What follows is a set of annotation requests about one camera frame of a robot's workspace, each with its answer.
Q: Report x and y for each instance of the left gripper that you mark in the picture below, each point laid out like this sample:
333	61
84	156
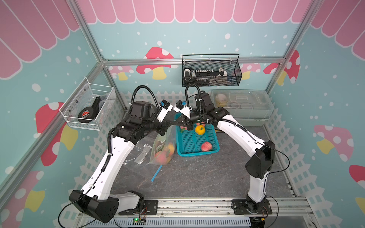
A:
164	125

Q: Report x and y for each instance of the clear plastic storage box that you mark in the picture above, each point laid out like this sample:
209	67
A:
248	107

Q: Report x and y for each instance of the black wire wall basket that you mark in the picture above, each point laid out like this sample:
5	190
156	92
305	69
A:
228	62

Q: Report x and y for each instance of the clear green zip-top bag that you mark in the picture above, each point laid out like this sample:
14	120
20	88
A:
161	142

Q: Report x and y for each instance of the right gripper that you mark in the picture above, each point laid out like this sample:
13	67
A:
186	122

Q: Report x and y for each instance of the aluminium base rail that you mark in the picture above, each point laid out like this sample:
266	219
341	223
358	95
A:
211	213

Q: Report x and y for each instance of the yellow black utility knife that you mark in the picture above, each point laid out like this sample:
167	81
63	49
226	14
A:
218	131

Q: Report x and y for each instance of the white wire wall basket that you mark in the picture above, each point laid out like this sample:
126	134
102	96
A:
89	105

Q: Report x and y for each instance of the blue stick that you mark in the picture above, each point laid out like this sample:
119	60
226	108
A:
156	173

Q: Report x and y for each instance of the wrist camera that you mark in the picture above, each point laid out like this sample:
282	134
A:
165	108
183	108

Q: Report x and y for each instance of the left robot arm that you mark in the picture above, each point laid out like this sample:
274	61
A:
95	199

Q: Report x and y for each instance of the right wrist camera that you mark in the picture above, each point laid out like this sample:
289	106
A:
183	108

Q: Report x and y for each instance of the teal plastic basket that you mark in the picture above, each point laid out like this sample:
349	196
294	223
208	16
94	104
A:
189	143

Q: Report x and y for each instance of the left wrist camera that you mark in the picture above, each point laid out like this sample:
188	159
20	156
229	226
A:
165	108

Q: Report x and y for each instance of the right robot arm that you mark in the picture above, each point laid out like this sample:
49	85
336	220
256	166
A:
261	153

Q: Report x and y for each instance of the yellow peach with leaf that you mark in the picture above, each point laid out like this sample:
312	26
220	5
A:
200	129

